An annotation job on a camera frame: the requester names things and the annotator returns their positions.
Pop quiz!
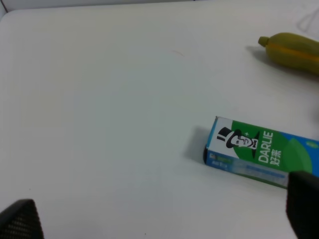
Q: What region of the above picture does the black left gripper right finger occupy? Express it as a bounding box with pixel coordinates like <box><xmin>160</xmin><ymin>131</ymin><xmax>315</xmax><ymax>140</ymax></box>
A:
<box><xmin>286</xmin><ymin>171</ymin><xmax>319</xmax><ymax>239</ymax></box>

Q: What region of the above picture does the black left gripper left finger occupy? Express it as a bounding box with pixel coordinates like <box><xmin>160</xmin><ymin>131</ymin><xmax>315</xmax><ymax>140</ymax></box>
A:
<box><xmin>0</xmin><ymin>199</ymin><xmax>44</xmax><ymax>239</ymax></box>

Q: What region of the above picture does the Darlie toothpaste box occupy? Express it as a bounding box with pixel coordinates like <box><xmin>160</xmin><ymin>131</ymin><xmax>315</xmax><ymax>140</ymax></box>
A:
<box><xmin>203</xmin><ymin>117</ymin><xmax>319</xmax><ymax>188</ymax></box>

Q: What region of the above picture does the toy corn cob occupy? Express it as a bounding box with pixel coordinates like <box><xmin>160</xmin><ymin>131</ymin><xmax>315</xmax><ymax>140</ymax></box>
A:
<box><xmin>258</xmin><ymin>32</ymin><xmax>319</xmax><ymax>75</ymax></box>

